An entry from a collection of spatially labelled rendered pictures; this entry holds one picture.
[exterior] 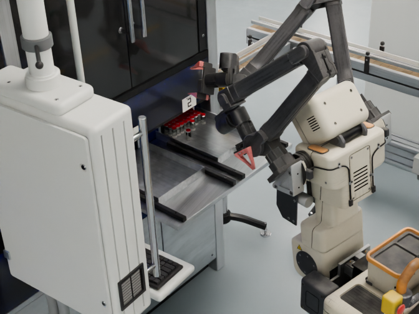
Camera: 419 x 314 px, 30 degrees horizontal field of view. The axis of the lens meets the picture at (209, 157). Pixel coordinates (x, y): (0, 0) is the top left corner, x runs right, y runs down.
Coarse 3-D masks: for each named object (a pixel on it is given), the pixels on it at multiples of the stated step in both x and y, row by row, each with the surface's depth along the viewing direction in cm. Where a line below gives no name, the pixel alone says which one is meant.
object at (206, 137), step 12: (156, 132) 327; (192, 132) 331; (204, 132) 331; (216, 132) 330; (180, 144) 320; (192, 144) 323; (204, 144) 323; (216, 144) 322; (228, 144) 322; (216, 156) 308; (228, 156) 313
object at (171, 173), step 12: (156, 156) 316; (168, 156) 314; (180, 156) 309; (156, 168) 309; (168, 168) 308; (180, 168) 308; (192, 168) 308; (204, 168) 303; (156, 180) 302; (168, 180) 302; (180, 180) 301; (192, 180) 299; (144, 192) 291; (156, 192) 295; (168, 192) 290
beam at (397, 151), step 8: (392, 136) 385; (400, 136) 385; (392, 144) 381; (400, 144) 379; (408, 144) 379; (416, 144) 378; (392, 152) 385; (400, 152) 380; (408, 152) 377; (416, 152) 374; (392, 160) 386; (400, 160) 382; (408, 160) 379; (408, 168) 381
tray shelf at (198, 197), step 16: (160, 144) 324; (192, 160) 313; (240, 160) 312; (256, 160) 312; (208, 176) 303; (192, 192) 295; (208, 192) 294; (224, 192) 294; (144, 208) 287; (176, 208) 287; (192, 208) 286; (208, 208) 289; (176, 224) 279
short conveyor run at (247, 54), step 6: (270, 36) 391; (252, 42) 385; (258, 42) 384; (264, 42) 392; (288, 42) 390; (246, 48) 378; (252, 48) 382; (258, 48) 387; (282, 48) 386; (288, 48) 390; (240, 54) 376; (246, 54) 382; (252, 54) 373; (282, 54) 388; (240, 60) 367; (246, 60) 370; (240, 66) 371
